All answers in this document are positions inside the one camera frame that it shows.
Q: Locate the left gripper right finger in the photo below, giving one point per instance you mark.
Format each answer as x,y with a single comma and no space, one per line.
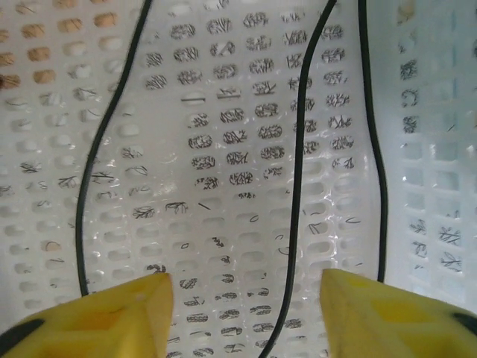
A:
391,324

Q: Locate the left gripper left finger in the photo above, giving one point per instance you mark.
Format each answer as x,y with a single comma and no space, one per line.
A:
93,324

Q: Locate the white plastic basket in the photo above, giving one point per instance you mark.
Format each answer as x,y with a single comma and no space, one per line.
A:
167,179

